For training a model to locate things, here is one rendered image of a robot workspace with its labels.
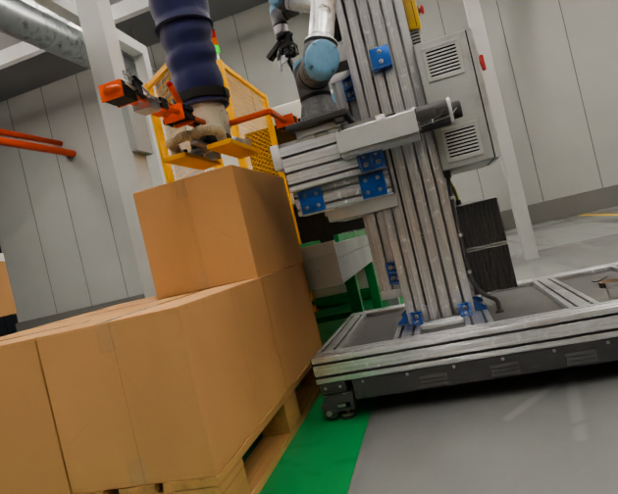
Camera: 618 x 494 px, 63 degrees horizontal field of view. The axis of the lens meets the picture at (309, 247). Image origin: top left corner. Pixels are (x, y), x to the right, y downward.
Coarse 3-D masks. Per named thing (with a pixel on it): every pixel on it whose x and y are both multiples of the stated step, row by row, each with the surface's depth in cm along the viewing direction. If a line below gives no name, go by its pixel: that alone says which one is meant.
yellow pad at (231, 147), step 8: (208, 144) 191; (216, 144) 190; (224, 144) 190; (232, 144) 193; (240, 144) 199; (224, 152) 202; (232, 152) 206; (240, 152) 210; (248, 152) 213; (256, 152) 217
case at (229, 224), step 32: (160, 192) 181; (192, 192) 178; (224, 192) 175; (256, 192) 191; (160, 224) 182; (192, 224) 178; (224, 224) 175; (256, 224) 183; (288, 224) 222; (160, 256) 182; (192, 256) 179; (224, 256) 176; (256, 256) 176; (288, 256) 212; (160, 288) 183; (192, 288) 180
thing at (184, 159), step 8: (184, 152) 194; (168, 160) 195; (176, 160) 196; (184, 160) 200; (192, 160) 203; (200, 160) 207; (208, 160) 213; (216, 160) 221; (192, 168) 219; (200, 168) 223; (208, 168) 227
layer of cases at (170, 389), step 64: (64, 320) 207; (128, 320) 119; (192, 320) 121; (256, 320) 161; (0, 384) 128; (64, 384) 124; (128, 384) 119; (192, 384) 116; (256, 384) 149; (0, 448) 129; (64, 448) 125; (128, 448) 120; (192, 448) 117
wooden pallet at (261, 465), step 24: (312, 384) 219; (288, 408) 170; (264, 432) 169; (288, 432) 167; (240, 456) 129; (264, 456) 153; (192, 480) 117; (216, 480) 115; (240, 480) 126; (264, 480) 139
